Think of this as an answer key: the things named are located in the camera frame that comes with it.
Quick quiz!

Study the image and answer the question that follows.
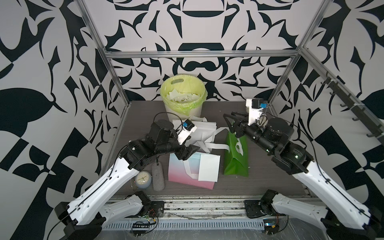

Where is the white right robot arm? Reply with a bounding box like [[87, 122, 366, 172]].
[[223, 112, 382, 240]]

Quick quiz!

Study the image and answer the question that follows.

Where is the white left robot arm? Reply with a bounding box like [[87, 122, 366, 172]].
[[55, 120, 199, 240]]

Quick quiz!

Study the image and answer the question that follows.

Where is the pink and teal gift bag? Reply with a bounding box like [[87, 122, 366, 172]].
[[168, 152, 216, 190]]

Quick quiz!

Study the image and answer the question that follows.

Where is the white gift bag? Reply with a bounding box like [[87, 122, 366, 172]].
[[184, 121, 229, 153]]

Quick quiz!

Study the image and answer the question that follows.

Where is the grey oval case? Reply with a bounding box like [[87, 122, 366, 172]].
[[152, 162, 165, 192]]

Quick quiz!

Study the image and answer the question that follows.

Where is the green gift bag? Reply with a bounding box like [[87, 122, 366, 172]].
[[224, 133, 249, 177]]

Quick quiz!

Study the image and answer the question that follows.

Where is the white trash bin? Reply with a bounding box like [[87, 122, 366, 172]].
[[164, 102, 207, 122]]

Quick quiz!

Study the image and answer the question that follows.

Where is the small round alarm clock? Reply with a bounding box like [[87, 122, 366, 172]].
[[135, 171, 152, 189]]

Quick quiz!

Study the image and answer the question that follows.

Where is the shredded paper in bin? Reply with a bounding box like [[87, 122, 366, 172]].
[[166, 89, 200, 103]]

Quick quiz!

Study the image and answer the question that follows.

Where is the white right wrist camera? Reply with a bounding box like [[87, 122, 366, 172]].
[[246, 98, 268, 126]]

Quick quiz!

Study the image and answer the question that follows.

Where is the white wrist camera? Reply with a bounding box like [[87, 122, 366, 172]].
[[178, 119, 197, 145], [246, 98, 268, 126]]

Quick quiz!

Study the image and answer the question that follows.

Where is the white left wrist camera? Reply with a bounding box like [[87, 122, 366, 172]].
[[178, 119, 197, 145]]

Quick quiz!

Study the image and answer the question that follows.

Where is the black wall hook rail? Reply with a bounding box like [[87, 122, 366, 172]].
[[322, 71, 384, 145]]

